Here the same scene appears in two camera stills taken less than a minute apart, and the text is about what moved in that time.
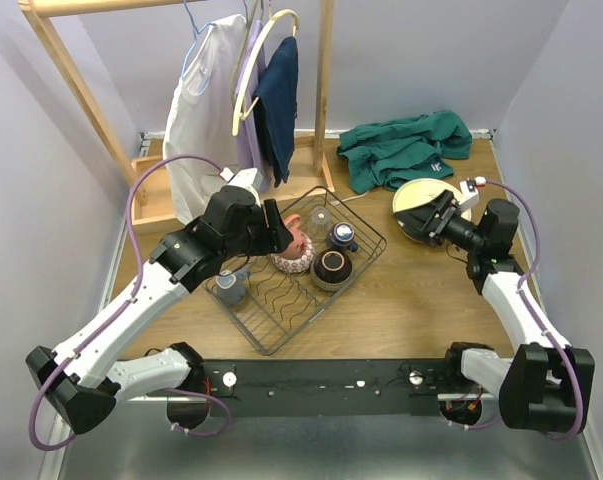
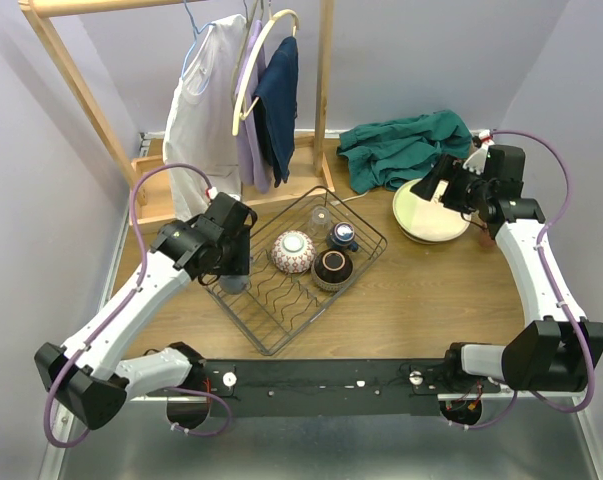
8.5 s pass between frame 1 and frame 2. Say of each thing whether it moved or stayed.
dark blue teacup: stayed
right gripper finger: moved
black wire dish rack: stayed
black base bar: stayed
